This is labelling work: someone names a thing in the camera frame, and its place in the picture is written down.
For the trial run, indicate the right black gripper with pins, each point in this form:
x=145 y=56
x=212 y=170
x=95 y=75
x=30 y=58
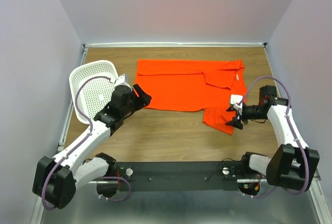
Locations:
x=235 y=123

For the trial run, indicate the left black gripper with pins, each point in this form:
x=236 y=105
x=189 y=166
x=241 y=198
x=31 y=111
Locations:
x=143 y=99

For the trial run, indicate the orange t shirt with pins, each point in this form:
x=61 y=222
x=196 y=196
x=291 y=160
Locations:
x=190 y=86

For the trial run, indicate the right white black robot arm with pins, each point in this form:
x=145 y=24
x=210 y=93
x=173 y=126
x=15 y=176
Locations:
x=294 y=164

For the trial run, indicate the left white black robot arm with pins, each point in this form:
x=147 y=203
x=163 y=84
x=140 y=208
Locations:
x=57 y=179

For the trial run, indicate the white perforated plastic basket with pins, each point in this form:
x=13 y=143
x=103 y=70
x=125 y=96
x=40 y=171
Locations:
x=91 y=88

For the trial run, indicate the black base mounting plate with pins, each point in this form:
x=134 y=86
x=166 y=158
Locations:
x=227 y=175

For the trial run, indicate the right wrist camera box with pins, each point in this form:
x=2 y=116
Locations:
x=237 y=99

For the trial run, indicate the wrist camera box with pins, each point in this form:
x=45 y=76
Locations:
x=237 y=99
x=123 y=79

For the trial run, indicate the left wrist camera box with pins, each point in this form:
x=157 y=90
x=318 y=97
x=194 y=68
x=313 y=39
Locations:
x=123 y=79

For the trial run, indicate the aluminium frame rail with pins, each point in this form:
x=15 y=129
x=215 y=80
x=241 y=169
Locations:
x=39 y=207

